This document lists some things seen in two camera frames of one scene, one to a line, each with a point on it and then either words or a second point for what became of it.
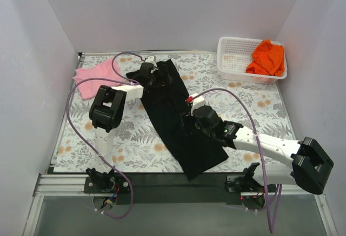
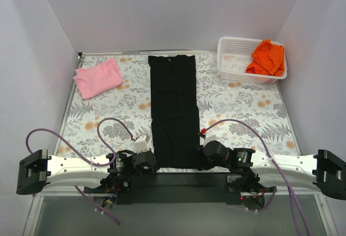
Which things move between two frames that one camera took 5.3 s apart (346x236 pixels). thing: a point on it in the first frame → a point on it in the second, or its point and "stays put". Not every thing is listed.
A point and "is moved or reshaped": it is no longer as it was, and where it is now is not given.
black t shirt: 166,102 is moved or reshaped
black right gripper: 186,121 → 204,162
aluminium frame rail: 53,184 stays put
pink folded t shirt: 102,69 stays put
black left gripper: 155,76 → 151,164
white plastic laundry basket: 234,54 stays put
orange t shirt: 268,59 stays put
